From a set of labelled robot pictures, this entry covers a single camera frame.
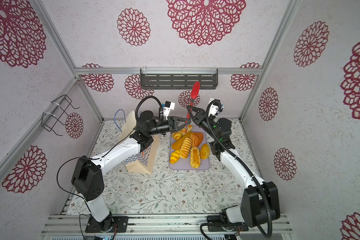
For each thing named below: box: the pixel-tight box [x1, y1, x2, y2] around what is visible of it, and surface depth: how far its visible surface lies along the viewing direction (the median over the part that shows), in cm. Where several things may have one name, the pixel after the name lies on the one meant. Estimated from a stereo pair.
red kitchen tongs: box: [186, 81, 200, 120], surface depth 71 cm
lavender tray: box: [169, 126, 211, 170], surface depth 98 cm
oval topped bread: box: [190, 146, 201, 169], surface depth 96 cm
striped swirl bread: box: [179, 137, 193, 159], surface depth 99 cm
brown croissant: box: [190, 132, 204, 148], surface depth 105 cm
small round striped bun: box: [172, 131, 182, 140], surface depth 105 cm
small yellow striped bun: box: [170, 149, 180, 164], surface depth 97 cm
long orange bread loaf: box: [171, 131, 193, 151], surface depth 103 cm
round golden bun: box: [200, 143, 211, 160], surface depth 99 cm
